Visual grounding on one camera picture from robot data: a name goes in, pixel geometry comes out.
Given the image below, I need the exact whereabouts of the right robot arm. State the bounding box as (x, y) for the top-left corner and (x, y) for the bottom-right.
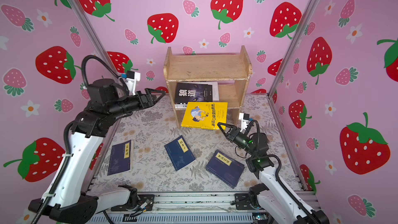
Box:
(218, 120), (329, 224)

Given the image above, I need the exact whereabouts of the white hardcover book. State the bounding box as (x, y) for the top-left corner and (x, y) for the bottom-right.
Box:
(174, 82), (219, 109)

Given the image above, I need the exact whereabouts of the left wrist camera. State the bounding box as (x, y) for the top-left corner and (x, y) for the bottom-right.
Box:
(120, 71), (141, 95)

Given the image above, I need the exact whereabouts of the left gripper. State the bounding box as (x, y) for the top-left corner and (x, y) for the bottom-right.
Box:
(107, 92), (164, 122)

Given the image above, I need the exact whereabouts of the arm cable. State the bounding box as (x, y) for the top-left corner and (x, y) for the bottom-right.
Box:
(30, 55), (130, 224)
(234, 119), (315, 218)

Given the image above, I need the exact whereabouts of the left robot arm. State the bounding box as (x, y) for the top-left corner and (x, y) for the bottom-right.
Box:
(29, 79), (165, 224)

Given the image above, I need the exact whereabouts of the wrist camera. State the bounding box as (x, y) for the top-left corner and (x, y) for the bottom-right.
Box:
(120, 71), (141, 95)
(238, 113), (250, 130)

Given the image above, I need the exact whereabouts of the blue book middle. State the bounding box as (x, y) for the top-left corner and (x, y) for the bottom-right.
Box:
(164, 135), (195, 171)

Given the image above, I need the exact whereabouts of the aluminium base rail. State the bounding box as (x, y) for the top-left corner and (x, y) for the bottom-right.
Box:
(63, 191), (327, 224)

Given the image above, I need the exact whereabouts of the blue book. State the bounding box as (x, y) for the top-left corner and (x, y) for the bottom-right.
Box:
(164, 135), (195, 171)
(205, 149), (245, 189)

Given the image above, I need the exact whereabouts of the dark purple book left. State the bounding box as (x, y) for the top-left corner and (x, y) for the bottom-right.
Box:
(107, 140), (133, 176)

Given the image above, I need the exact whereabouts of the black wolf cover book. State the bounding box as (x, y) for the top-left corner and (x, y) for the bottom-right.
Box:
(174, 83), (213, 105)

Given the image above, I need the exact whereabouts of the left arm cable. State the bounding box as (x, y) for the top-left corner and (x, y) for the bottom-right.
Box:
(30, 55), (130, 224)

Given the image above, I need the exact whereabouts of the wooden two-tier shelf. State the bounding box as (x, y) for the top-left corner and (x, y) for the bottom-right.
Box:
(163, 46), (252, 128)

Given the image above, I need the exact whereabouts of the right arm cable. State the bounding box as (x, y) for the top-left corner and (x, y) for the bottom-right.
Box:
(234, 119), (315, 218)

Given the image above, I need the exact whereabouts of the yellow cartoon cover book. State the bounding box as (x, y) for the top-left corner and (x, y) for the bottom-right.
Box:
(181, 102), (228, 130)

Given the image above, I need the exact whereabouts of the blue book right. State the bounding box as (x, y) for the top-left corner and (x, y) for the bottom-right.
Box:
(205, 149), (245, 189)

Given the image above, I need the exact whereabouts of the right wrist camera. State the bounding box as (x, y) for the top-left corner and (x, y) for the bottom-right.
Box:
(238, 113), (250, 130)

